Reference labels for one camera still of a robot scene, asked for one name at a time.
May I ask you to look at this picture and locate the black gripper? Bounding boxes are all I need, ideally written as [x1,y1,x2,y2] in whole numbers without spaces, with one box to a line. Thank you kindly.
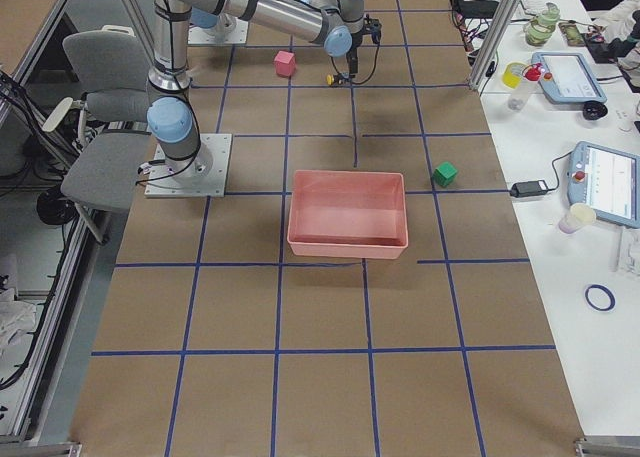
[348,14,382,83]

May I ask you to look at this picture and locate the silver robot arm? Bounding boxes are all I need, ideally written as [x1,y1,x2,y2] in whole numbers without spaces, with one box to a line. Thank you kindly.
[190,7,236,35]
[147,0,382,183]

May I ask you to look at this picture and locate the pink cube center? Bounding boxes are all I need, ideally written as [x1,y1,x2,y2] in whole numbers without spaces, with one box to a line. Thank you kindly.
[273,50,296,78]

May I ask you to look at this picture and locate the green cube near bin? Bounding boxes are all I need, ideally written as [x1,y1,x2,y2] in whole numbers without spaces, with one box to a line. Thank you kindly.
[432,161,458,188]

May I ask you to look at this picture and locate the pink plastic bin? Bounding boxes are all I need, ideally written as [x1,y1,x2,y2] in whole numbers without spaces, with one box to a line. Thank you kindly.
[287,170,409,259]

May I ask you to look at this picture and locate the clear plastic bottle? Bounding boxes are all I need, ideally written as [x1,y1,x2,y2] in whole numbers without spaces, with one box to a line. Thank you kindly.
[507,62,545,111]

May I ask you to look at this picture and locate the green tape rolls stack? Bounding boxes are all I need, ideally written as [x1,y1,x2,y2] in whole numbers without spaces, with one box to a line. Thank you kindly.
[524,2,560,47]

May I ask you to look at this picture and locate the black power adapter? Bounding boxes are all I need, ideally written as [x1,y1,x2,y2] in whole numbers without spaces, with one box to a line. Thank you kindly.
[509,180,550,198]

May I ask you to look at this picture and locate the upper teach pendant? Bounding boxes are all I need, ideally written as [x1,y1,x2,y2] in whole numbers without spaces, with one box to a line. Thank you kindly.
[531,52,607,104]

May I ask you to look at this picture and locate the teach pendant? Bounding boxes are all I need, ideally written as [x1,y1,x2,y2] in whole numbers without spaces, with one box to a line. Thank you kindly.
[531,52,607,104]
[567,141,639,229]

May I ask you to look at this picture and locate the smartphone on desk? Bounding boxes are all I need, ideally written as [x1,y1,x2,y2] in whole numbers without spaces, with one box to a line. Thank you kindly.
[558,22,585,47]

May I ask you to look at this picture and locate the grey office chair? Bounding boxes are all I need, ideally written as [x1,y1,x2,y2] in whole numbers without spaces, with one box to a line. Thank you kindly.
[42,25,149,244]

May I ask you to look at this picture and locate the black round object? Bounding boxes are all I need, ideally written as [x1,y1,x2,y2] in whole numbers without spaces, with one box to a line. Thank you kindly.
[582,100,608,122]

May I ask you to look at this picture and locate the translucent plastic cup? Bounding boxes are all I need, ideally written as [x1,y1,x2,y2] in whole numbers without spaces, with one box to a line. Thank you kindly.
[558,203,597,235]

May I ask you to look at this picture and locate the lower teach pendant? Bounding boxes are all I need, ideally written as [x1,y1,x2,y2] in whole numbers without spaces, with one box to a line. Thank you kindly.
[567,141,639,229]

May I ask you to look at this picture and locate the blue tape roll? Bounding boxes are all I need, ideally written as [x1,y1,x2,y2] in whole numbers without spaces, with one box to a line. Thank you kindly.
[584,284,616,312]

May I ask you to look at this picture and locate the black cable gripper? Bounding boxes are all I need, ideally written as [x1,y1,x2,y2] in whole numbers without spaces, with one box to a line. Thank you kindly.
[330,26,382,86]

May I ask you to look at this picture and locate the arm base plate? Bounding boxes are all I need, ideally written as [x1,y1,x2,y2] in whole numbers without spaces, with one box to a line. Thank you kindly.
[144,133,233,198]
[188,20,249,47]

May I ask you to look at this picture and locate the aluminium frame upright right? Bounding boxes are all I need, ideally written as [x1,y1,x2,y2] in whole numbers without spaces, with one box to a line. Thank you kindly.
[468,0,520,90]

